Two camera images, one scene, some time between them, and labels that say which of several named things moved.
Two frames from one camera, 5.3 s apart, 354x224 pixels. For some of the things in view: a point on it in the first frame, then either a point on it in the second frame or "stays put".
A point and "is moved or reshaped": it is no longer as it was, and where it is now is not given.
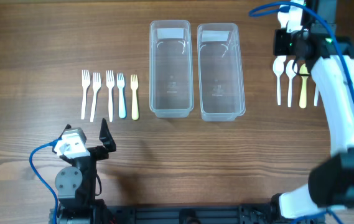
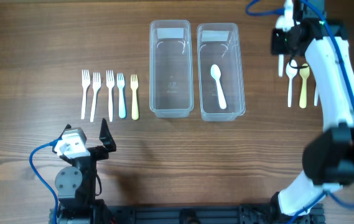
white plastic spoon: (282, 17) is moved or reshaped
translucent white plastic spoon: (315, 96) stays put
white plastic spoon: (290, 74) stays put
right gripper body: (287, 43) stays put
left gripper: (102, 153) stays put
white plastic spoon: (278, 67) is moved or reshaped
